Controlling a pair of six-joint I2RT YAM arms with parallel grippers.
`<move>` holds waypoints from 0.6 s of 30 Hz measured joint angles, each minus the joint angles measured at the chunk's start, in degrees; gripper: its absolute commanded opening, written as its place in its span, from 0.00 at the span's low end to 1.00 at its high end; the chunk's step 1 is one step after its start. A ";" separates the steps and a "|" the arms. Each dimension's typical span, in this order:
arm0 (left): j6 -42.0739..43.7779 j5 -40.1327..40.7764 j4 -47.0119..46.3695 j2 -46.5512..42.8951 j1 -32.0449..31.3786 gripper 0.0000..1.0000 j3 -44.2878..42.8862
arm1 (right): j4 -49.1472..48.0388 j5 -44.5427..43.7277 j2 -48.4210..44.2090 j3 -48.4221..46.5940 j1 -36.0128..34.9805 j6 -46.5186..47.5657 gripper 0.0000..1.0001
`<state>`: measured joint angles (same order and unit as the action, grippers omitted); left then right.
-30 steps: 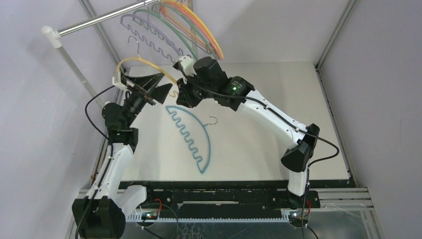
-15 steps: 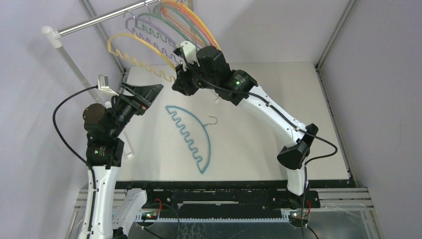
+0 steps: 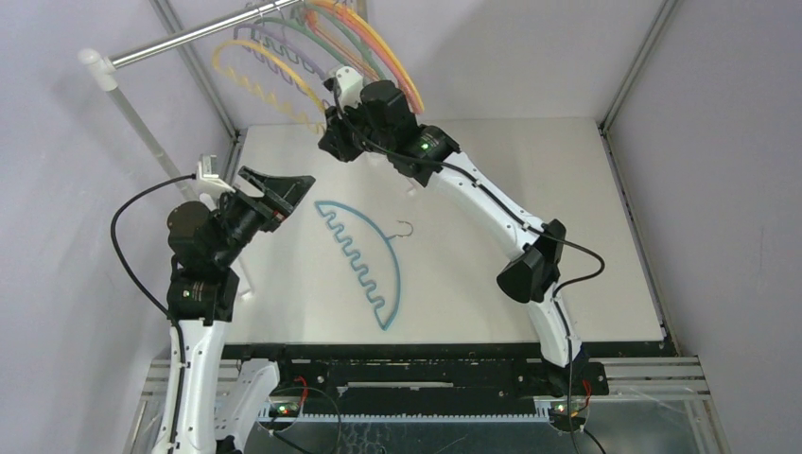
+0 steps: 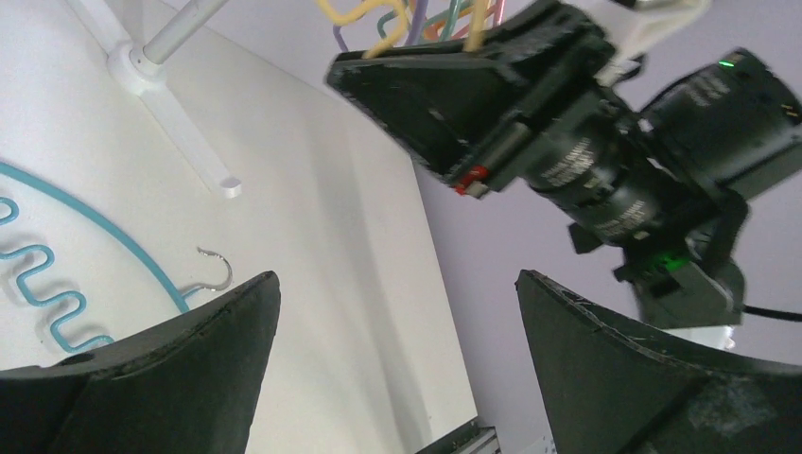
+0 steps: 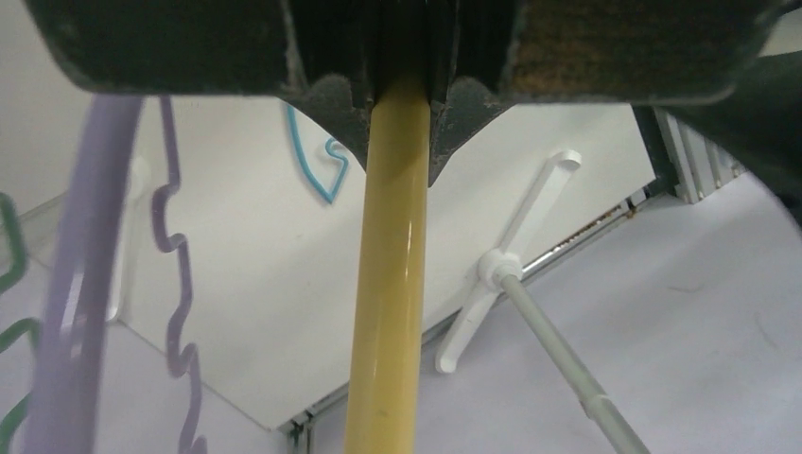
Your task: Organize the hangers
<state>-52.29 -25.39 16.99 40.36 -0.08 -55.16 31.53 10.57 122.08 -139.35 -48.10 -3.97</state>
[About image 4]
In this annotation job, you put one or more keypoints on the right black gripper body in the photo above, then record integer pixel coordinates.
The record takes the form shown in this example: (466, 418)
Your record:
(592, 163)

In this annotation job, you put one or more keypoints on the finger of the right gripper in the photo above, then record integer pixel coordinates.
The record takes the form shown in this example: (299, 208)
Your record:
(444, 106)

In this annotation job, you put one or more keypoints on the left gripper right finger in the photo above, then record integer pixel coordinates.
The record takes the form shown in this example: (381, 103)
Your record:
(611, 384)

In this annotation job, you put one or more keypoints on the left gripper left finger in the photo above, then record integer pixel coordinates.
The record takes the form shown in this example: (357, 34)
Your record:
(187, 385)

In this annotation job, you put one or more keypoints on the blue wavy hanger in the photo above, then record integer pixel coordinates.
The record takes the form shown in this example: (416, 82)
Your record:
(70, 275)

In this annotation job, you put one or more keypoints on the purple wavy hanger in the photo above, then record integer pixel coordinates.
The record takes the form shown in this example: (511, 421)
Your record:
(418, 9)

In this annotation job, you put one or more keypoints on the yellow wavy hanger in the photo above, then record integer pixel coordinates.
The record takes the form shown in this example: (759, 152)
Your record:
(392, 22)

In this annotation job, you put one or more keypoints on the pink hanger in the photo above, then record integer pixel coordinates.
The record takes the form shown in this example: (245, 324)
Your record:
(493, 17)

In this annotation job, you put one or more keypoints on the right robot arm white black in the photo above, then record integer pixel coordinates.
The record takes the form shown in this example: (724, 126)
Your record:
(727, 133)

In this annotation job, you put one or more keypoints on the chrome and white garment rack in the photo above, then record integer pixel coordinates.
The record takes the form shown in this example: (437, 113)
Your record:
(140, 70)

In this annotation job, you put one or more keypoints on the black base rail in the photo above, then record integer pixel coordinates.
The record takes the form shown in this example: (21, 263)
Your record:
(471, 437)

